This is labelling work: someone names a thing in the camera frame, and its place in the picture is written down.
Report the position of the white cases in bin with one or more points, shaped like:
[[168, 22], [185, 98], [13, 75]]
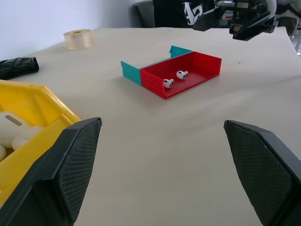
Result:
[[7, 131]]

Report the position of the red open plastic tray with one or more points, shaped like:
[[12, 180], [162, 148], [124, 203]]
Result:
[[200, 80]]

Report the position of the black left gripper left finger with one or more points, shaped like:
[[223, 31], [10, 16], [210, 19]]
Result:
[[58, 179]]

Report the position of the white earbud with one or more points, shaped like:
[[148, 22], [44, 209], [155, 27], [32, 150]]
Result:
[[167, 83], [180, 75]]

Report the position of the clear tape roll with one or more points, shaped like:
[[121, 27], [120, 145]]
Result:
[[78, 40]]

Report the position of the person in black printed shirt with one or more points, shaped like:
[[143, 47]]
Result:
[[169, 11]]

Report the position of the teal open plastic tray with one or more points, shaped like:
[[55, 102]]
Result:
[[131, 73]]

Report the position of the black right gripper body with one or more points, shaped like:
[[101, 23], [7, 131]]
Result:
[[247, 11]]

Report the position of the black chair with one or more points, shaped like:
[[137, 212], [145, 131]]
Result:
[[145, 14]]

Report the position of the black crumpled cloth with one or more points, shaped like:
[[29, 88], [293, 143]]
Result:
[[16, 67]]

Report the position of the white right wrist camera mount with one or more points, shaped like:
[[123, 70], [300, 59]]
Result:
[[272, 5]]

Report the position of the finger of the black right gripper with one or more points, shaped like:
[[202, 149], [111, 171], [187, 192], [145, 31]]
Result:
[[256, 27], [208, 20]]

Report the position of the yellow plastic bin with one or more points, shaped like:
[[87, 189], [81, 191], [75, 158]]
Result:
[[23, 99]]

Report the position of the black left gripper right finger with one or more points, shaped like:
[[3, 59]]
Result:
[[265, 169]]

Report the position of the white charging case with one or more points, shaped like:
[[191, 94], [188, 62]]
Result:
[[2, 153], [22, 141]]

